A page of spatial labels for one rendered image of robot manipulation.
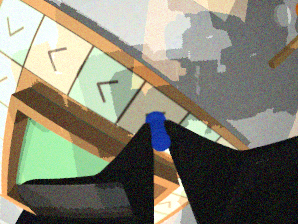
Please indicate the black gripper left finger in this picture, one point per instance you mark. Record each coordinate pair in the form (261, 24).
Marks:
(122, 191)

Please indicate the blue pawn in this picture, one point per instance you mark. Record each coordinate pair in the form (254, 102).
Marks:
(160, 141)

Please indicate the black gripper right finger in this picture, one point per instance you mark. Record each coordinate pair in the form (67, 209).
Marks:
(215, 176)

